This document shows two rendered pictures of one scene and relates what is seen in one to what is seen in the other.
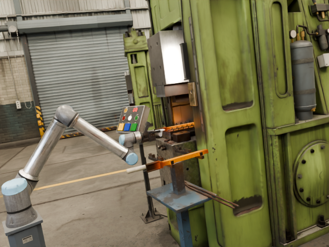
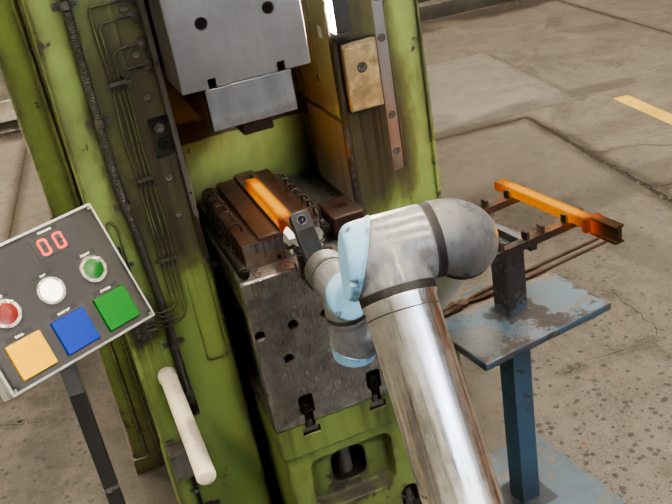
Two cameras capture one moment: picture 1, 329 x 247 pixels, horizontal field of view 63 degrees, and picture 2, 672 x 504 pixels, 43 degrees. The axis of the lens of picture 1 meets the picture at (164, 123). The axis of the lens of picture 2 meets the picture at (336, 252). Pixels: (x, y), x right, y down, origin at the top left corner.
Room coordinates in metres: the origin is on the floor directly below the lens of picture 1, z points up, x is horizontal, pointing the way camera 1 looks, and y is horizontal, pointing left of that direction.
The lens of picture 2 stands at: (1.99, 1.84, 1.84)
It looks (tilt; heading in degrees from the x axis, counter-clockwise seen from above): 27 degrees down; 274
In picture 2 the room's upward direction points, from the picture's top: 10 degrees counter-clockwise
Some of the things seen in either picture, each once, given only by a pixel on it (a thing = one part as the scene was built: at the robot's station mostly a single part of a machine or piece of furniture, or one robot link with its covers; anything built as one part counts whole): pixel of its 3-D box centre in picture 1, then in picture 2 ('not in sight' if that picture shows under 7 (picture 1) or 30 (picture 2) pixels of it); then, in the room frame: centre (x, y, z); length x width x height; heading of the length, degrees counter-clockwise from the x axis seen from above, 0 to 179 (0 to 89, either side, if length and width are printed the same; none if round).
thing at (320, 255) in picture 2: (137, 137); (327, 270); (2.12, 0.23, 0.99); 0.10 x 0.05 x 0.09; 21
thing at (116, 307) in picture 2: (134, 127); (116, 308); (2.57, 0.29, 1.01); 0.07 x 0.05 x 0.07; 46
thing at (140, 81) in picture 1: (163, 82); not in sight; (7.53, -0.13, 1.45); 2.18 x 1.23 x 2.89; 105
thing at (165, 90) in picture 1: (182, 87); (228, 81); (2.31, -0.20, 1.32); 0.42 x 0.20 x 0.10; 111
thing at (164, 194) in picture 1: (179, 193); (511, 311); (1.70, -0.04, 0.65); 0.40 x 0.30 x 0.02; 28
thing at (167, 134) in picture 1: (188, 129); (258, 213); (2.31, -0.20, 0.96); 0.42 x 0.20 x 0.09; 111
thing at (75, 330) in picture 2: (127, 127); (75, 331); (2.64, 0.36, 1.01); 0.07 x 0.05 x 0.07; 46
